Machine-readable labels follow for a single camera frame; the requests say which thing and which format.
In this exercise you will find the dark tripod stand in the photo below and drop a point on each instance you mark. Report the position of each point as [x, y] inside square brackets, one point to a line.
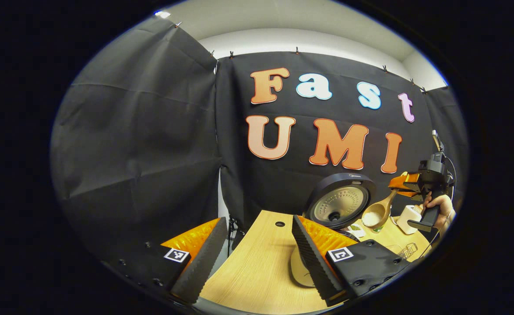
[231, 227]

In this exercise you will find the white divided dish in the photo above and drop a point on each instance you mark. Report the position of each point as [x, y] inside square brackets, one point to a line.
[357, 232]

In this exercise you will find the black backdrop cloth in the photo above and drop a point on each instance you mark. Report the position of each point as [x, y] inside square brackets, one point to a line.
[121, 131]

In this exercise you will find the white rice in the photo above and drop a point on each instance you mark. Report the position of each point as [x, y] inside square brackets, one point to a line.
[372, 217]

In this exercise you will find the black rice cooker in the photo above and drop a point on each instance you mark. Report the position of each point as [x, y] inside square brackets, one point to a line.
[340, 205]

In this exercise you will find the wooden spoon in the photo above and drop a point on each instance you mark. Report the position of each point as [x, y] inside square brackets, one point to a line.
[386, 205]

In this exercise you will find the ceiling light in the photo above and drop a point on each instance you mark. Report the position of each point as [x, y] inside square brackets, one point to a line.
[162, 14]

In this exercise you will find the white toaster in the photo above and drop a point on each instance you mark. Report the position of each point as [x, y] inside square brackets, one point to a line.
[403, 216]

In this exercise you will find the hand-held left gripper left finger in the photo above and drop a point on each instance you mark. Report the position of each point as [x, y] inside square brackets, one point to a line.
[204, 262]

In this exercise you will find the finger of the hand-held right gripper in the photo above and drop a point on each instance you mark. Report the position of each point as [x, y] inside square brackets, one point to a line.
[408, 192]
[403, 179]

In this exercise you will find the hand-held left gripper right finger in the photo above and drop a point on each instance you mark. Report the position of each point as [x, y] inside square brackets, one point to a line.
[316, 262]

